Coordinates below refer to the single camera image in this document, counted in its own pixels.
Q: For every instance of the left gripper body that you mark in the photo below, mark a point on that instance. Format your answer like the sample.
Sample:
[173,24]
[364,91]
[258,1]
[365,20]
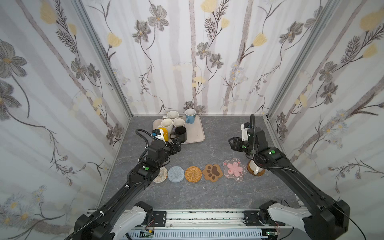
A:
[173,145]

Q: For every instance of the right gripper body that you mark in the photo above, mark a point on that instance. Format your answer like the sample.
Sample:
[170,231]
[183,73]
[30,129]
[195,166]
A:
[237,144]

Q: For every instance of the black mug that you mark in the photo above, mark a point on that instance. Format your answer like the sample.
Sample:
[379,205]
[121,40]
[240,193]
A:
[179,132]

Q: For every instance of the beige plastic tray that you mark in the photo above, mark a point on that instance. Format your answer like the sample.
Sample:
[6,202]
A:
[195,131]

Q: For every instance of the white mug red inside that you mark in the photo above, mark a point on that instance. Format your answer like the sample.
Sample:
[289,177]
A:
[253,168]

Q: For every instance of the pink flower coaster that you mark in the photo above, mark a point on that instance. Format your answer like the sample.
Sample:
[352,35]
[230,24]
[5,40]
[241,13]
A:
[234,169]

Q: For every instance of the blue-grey round knitted coaster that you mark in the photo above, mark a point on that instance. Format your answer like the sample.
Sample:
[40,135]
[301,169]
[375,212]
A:
[176,174]

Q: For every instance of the white woven round coaster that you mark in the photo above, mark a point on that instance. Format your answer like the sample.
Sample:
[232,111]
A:
[162,176]

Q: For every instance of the brown wooden round coaster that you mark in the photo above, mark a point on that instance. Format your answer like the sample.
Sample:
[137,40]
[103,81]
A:
[258,175]

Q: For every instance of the brown paw-shaped coaster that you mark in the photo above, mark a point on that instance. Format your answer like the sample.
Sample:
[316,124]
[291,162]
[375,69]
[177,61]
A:
[212,173]

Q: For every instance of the yellow mug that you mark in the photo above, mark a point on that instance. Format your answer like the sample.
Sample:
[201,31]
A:
[165,134]

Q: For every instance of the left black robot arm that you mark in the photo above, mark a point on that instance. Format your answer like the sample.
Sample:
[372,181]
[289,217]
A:
[110,222]

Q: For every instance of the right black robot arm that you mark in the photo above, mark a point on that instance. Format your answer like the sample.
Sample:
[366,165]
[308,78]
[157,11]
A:
[323,218]

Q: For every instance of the lavender mug white inside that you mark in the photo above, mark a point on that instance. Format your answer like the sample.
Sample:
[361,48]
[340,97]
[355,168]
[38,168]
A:
[179,122]

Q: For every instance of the white speckled mug rear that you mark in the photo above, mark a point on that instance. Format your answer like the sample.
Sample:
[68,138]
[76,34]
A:
[171,115]

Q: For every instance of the light blue mug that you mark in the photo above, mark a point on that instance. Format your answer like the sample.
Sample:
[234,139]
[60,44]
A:
[190,115]

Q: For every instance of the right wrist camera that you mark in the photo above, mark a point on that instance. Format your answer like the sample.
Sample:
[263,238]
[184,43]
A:
[244,129]

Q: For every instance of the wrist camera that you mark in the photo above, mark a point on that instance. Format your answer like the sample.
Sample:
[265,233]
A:
[157,135]
[244,129]

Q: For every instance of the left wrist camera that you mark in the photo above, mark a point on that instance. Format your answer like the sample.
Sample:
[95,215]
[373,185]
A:
[157,135]

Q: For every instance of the white slotted cable duct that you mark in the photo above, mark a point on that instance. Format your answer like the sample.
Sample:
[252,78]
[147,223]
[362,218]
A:
[206,234]

